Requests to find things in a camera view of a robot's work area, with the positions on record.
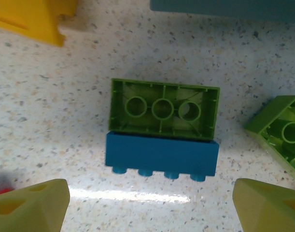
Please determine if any yellow-green right gripper right finger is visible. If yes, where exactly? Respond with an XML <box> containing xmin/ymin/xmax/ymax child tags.
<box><xmin>233</xmin><ymin>178</ymin><xmax>295</xmax><ymax>232</ymax></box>

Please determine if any yellow-green right gripper left finger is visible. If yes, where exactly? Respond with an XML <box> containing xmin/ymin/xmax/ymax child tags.
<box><xmin>0</xmin><ymin>178</ymin><xmax>71</xmax><ymax>232</ymax></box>

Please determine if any red small lego brick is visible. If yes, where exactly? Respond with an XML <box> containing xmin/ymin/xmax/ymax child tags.
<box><xmin>0</xmin><ymin>183</ymin><xmax>13</xmax><ymax>197</ymax></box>

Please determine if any green long lego brick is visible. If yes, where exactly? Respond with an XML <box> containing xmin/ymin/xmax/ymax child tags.
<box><xmin>108</xmin><ymin>77</ymin><xmax>222</xmax><ymax>141</ymax></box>
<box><xmin>243</xmin><ymin>95</ymin><xmax>295</xmax><ymax>186</ymax></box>

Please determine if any blue long lego brick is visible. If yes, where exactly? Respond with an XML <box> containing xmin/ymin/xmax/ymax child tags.
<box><xmin>105</xmin><ymin>130</ymin><xmax>220</xmax><ymax>182</ymax></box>

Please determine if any yellow plastic bin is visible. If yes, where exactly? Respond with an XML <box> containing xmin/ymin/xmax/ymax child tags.
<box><xmin>0</xmin><ymin>0</ymin><xmax>78</xmax><ymax>48</ymax></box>

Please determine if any grey plastic bin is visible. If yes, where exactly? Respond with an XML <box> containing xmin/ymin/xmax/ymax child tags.
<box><xmin>149</xmin><ymin>0</ymin><xmax>295</xmax><ymax>24</ymax></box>

